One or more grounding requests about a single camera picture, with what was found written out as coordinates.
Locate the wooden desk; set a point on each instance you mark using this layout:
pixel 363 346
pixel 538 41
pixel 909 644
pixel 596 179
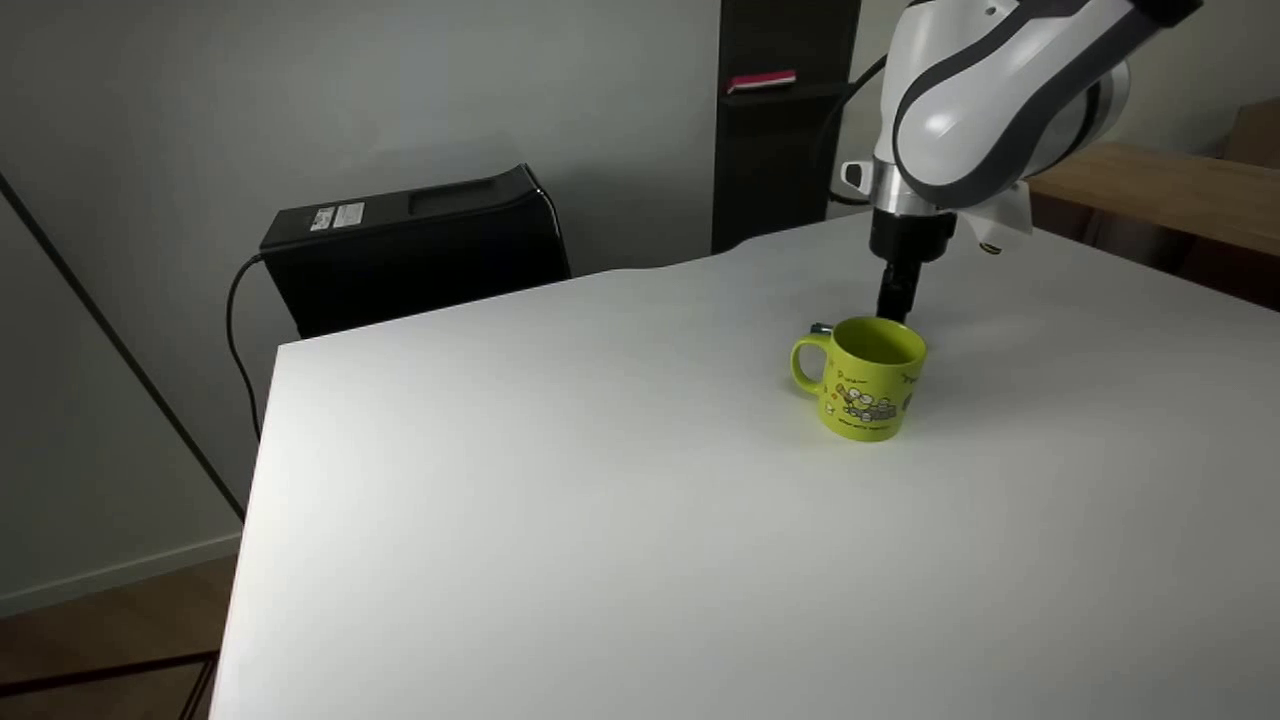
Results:
pixel 1187 193

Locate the tall black cabinet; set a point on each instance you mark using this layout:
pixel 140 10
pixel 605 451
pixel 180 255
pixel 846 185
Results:
pixel 780 144

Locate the black computer tower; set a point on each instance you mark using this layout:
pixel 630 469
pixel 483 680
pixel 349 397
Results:
pixel 414 255

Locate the pink flat item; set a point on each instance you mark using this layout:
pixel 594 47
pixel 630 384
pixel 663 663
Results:
pixel 761 83

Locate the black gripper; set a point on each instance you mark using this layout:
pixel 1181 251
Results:
pixel 912 236

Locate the black tripod pole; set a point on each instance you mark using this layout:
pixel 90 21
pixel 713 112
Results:
pixel 123 346

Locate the yellow-green printed mug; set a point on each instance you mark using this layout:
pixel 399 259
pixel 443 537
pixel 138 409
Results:
pixel 873 394

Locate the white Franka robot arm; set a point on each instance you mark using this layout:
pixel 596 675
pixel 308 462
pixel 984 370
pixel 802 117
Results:
pixel 1002 93

